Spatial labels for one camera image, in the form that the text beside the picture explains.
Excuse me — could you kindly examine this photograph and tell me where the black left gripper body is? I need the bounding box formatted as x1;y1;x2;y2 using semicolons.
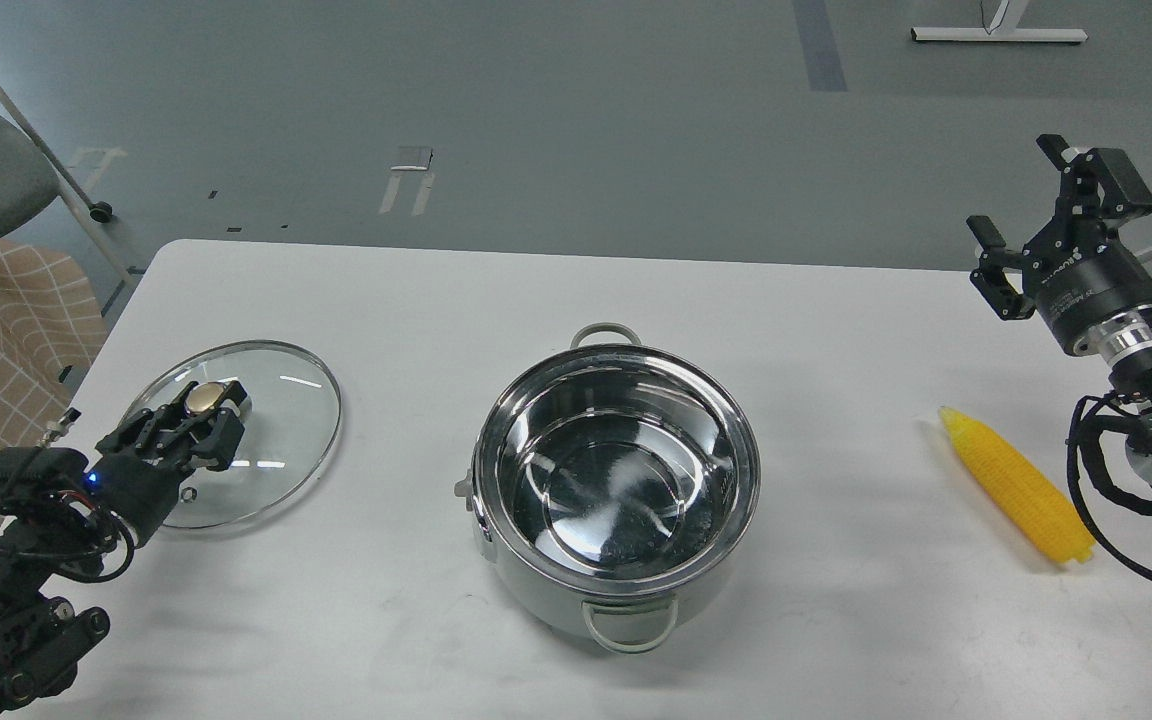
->
86;432;195;546

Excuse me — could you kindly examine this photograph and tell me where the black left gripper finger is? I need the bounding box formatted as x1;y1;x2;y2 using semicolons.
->
172;381;251;473
96;401;198;450

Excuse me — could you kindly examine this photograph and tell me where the stainless steel pot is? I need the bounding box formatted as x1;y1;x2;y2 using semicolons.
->
454;323;760;655

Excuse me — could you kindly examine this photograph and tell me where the yellow toy corn cob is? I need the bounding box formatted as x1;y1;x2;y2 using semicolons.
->
938;406;1096;564

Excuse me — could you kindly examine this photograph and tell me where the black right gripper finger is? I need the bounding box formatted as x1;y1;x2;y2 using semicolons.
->
967;215;1036;323
1036;135;1152;241

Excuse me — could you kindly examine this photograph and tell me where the white desk foot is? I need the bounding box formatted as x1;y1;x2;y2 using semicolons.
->
909;1;1089;46

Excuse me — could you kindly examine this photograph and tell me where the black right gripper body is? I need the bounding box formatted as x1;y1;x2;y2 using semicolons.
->
1021;222;1152;356

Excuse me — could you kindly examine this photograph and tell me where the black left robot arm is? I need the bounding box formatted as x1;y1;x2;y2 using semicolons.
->
0;381;250;715

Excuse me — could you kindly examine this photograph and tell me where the glass pot lid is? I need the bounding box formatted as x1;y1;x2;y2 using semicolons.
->
127;340;342;530

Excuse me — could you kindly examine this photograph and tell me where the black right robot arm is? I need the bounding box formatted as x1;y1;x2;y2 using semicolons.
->
967;135;1152;582

